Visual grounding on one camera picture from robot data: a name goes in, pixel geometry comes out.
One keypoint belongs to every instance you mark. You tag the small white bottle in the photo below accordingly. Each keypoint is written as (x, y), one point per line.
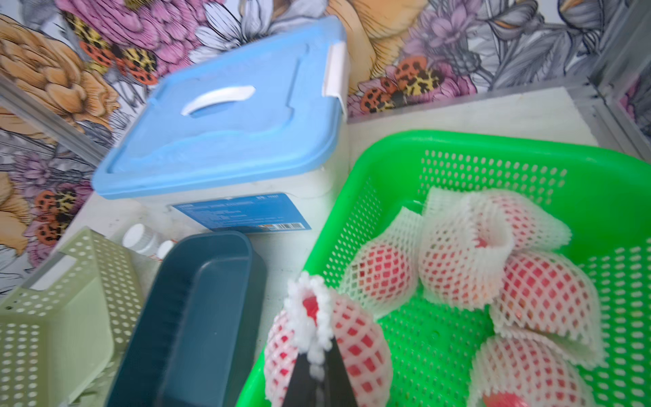
(164, 249)

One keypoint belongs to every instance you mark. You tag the netted red apple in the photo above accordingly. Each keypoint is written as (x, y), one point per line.
(312, 315)

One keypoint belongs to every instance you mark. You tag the dark teal plastic tray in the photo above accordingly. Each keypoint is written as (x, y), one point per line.
(195, 340)

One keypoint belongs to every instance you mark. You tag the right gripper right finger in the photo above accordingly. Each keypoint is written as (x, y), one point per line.
(338, 390)

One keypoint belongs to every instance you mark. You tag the blue lidded storage box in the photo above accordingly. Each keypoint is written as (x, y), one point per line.
(253, 141)

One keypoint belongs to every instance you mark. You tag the netted apple in basket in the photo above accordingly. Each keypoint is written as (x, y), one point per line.
(550, 300)
(522, 372)
(468, 237)
(383, 275)

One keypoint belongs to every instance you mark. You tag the white pill bottle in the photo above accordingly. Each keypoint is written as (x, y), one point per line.
(142, 240)

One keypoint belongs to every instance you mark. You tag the pale green perforated basket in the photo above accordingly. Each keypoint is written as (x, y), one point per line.
(65, 330)

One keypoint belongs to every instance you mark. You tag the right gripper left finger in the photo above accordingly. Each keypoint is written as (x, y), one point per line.
(302, 388)

